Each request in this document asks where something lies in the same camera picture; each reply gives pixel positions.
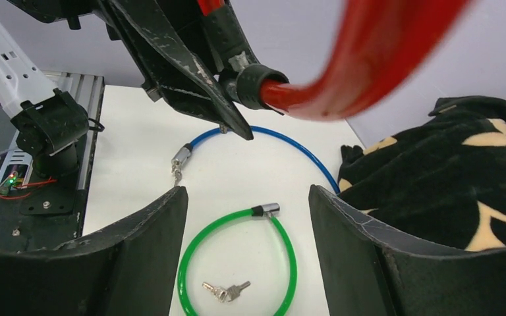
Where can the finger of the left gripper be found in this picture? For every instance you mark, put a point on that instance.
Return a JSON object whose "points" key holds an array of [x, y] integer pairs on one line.
{"points": [[231, 49], [171, 70]]}

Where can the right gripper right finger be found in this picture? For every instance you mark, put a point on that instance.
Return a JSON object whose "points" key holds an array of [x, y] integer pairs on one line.
{"points": [[371, 268]]}

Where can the blue cable lock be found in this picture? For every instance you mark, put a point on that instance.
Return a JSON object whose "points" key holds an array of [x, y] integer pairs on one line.
{"points": [[181, 157]]}

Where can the red cable lock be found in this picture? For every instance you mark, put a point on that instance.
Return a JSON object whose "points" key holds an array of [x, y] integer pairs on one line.
{"points": [[378, 45]]}

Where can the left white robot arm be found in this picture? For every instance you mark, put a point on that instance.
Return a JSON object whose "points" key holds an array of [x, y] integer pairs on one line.
{"points": [[48, 119]]}

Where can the black floral pillow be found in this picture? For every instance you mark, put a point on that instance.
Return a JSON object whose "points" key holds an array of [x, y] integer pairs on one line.
{"points": [[443, 181]]}

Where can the green cable lock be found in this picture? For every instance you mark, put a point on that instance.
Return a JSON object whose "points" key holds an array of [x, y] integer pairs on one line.
{"points": [[237, 247]]}

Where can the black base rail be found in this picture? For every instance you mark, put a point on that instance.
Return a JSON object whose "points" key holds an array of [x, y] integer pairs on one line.
{"points": [[44, 212]]}

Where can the blue cable lock keys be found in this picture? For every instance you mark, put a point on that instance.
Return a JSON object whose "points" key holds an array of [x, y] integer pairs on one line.
{"points": [[177, 175]]}

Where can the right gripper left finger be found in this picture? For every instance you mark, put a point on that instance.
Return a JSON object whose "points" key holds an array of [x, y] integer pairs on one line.
{"points": [[126, 268]]}

